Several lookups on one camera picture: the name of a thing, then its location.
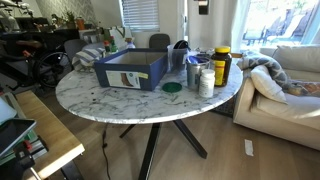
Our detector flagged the white medicine bottle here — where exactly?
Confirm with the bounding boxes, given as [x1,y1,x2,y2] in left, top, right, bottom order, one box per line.
[198,68,217,99]

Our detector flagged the blue cardboard shoe box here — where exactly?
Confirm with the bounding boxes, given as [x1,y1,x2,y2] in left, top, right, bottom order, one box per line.
[93,47,170,92]

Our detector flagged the amber bottle with yellow lid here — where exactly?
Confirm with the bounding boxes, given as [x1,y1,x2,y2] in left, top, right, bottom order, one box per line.
[210,45,233,88]

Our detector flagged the red-capped hot sauce bottle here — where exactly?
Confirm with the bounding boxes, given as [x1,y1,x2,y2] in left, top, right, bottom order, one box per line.
[102,39,111,55]

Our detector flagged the green round lid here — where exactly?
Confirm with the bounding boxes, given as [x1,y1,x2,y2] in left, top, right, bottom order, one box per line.
[161,81,184,94]

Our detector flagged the clear plastic container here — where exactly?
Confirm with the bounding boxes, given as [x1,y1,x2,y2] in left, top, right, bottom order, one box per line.
[167,39,190,73]

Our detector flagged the silver metal cup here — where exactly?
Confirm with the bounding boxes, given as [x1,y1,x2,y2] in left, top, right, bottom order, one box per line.
[186,55,211,91]

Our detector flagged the dark grey chair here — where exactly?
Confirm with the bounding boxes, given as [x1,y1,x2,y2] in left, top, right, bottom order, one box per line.
[148,33,172,50]

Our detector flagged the black metal table base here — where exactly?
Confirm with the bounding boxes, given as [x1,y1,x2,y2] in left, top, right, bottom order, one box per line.
[119,119,209,180]

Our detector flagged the dark patterned rug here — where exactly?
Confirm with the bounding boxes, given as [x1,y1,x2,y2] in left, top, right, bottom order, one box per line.
[211,94,238,119]

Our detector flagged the white window blinds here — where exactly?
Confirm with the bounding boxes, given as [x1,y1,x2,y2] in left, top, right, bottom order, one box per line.
[120,0,161,33]

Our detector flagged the blue striped cloth towel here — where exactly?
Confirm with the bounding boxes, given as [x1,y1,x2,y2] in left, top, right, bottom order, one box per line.
[71,47,107,73]

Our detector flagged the light grey chair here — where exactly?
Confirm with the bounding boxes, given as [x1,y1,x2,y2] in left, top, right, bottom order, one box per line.
[63,38,89,63]

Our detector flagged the orange jar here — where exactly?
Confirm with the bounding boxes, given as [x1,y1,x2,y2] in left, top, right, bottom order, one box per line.
[75,16,86,31]

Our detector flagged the white paper scrap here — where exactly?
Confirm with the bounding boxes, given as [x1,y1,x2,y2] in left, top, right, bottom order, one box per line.
[243,138,255,157]

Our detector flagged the white pillow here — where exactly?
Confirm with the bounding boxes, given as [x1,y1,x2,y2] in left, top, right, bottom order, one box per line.
[250,64,289,105]

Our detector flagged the grey patterned blanket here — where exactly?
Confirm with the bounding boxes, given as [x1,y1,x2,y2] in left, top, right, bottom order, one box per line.
[236,50,320,98]

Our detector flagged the potted green plant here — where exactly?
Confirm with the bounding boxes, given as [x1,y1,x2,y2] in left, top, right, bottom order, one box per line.
[62,10,78,30]

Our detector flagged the light wooden desk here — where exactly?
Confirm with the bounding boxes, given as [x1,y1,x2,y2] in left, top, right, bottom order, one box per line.
[14,89,86,180]

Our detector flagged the black bicycle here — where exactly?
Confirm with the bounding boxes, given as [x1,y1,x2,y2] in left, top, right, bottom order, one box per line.
[0,30,73,91]

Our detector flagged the beige sofa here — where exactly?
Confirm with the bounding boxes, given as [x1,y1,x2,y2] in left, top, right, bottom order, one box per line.
[232,44,320,152]

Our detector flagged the red and black clamp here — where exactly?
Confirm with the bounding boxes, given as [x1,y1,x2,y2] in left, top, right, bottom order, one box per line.
[12,139,50,168]

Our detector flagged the dark tablet screen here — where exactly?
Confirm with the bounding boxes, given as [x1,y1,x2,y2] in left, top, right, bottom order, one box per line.
[0,117,37,158]

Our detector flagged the black floor cable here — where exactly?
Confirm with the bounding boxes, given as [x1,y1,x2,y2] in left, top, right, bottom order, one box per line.
[101,123,113,180]

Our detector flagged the dark wall-mounted box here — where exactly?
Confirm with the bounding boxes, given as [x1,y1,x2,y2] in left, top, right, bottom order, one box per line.
[197,0,211,16]

